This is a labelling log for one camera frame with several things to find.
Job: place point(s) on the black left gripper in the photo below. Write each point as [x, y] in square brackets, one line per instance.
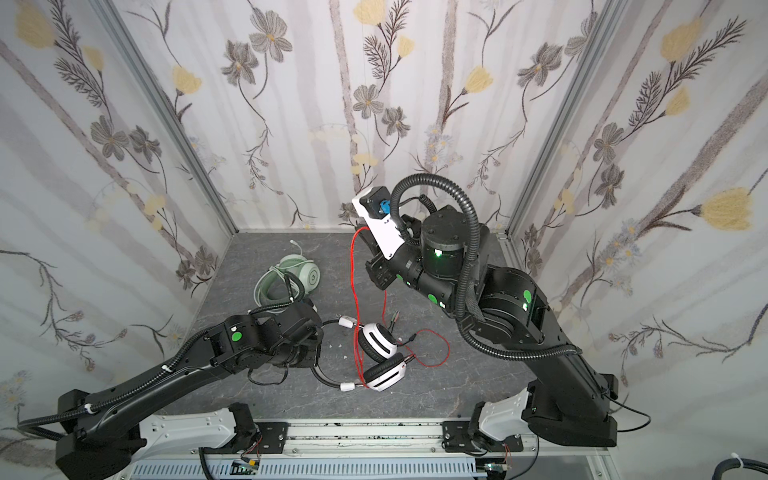
[309, 335]

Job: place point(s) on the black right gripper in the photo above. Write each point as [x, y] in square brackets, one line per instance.
[381, 273]

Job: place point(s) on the green white headphones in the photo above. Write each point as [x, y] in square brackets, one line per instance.
[284, 280]

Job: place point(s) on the black white headphones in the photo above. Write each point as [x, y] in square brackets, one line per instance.
[378, 344]

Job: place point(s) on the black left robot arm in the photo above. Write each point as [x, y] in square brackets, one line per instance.
[97, 434]

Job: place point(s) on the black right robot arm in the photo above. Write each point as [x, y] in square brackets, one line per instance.
[426, 233]

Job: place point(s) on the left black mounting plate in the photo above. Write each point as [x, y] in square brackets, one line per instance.
[272, 437]

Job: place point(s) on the black mounting plate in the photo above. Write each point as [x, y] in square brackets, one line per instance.
[461, 436]
[272, 437]

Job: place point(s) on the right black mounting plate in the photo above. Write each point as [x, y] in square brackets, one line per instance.
[461, 436]

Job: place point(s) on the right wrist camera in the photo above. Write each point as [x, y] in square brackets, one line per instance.
[373, 206]

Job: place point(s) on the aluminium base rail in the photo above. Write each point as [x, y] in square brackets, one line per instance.
[179, 436]

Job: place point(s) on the white slotted cable duct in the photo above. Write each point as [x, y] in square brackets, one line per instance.
[376, 468]

